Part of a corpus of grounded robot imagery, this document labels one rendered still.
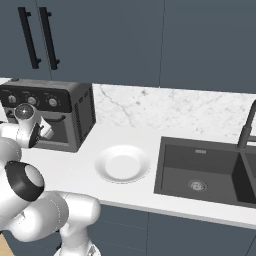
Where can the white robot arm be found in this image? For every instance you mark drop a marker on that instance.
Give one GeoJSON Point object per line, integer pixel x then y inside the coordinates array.
{"type": "Point", "coordinates": [40, 210]}

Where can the dark blue base cupboard door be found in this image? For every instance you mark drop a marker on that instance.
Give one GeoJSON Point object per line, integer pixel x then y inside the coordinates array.
{"type": "Point", "coordinates": [120, 233]}
{"type": "Point", "coordinates": [200, 240]}

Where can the dark grey toaster oven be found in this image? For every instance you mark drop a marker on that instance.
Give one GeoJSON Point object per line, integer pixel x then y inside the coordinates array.
{"type": "Point", "coordinates": [83, 113]}

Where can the toaster oven glass door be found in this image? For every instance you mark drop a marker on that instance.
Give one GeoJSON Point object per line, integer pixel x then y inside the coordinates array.
{"type": "Point", "coordinates": [61, 131]}

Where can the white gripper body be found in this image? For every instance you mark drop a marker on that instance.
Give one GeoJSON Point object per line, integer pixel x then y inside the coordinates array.
{"type": "Point", "coordinates": [46, 128]}

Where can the round silver toaster oven knob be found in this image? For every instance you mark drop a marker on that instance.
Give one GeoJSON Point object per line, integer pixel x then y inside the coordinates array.
{"type": "Point", "coordinates": [32, 100]}
{"type": "Point", "coordinates": [52, 102]}
{"type": "Point", "coordinates": [12, 99]}

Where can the white round plate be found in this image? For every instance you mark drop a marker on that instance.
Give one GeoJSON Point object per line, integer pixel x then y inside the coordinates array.
{"type": "Point", "coordinates": [122, 164]}

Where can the dark blue wall cupboard door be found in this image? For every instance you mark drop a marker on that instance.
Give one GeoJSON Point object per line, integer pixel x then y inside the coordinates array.
{"type": "Point", "coordinates": [106, 40]}
{"type": "Point", "coordinates": [210, 43]}
{"type": "Point", "coordinates": [10, 36]}

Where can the black sink tap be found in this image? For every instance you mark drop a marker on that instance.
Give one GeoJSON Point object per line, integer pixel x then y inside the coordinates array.
{"type": "Point", "coordinates": [245, 131]}

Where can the dark grey double sink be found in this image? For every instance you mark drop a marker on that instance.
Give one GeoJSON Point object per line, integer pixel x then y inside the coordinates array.
{"type": "Point", "coordinates": [200, 170]}

